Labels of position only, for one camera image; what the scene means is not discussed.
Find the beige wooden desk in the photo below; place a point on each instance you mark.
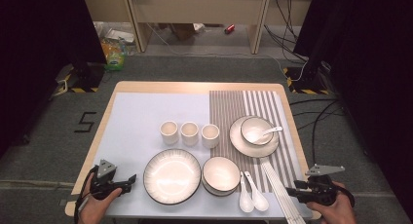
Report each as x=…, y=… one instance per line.
x=195, y=6

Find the white crumpled paper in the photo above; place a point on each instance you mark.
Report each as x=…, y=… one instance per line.
x=198, y=27

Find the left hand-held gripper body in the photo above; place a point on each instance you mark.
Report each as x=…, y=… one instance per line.
x=101, y=185

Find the pale blue table sheet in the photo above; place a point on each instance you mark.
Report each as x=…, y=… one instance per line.
x=136, y=126

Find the black curtain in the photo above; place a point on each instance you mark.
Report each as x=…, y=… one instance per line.
x=373, y=71
x=39, y=55

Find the black stand base hazard tape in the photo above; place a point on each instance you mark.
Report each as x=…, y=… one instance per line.
x=308, y=82
x=86, y=78

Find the person's right hand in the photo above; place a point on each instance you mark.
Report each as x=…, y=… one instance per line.
x=337, y=214

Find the white dark-rimmed bowl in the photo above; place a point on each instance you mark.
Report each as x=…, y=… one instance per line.
x=251, y=123
x=220, y=173
x=220, y=194

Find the bundle of white chopsticks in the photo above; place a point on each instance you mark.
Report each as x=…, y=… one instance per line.
x=279, y=188

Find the white ceramic cup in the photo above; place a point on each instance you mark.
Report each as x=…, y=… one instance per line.
x=169, y=131
x=210, y=134
x=189, y=132

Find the person's left hand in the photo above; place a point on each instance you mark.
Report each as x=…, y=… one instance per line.
x=95, y=207

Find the white plastic bag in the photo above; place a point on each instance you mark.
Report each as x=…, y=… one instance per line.
x=120, y=35

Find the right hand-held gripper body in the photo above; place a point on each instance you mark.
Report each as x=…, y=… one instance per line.
x=319, y=191

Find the brown cardboard box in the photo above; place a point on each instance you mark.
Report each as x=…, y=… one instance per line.
x=182, y=31

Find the green yellow snack bag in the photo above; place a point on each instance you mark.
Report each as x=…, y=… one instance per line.
x=114, y=58

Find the grey striped placemat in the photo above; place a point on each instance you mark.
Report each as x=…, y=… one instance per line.
x=222, y=113

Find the white dark-rimmed plate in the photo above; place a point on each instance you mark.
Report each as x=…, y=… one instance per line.
x=172, y=177
x=251, y=151

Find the white ceramic spoon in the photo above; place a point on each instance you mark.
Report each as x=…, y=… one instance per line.
x=246, y=203
x=256, y=136
x=259, y=203

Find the red can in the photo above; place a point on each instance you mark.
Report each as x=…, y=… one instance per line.
x=229, y=29

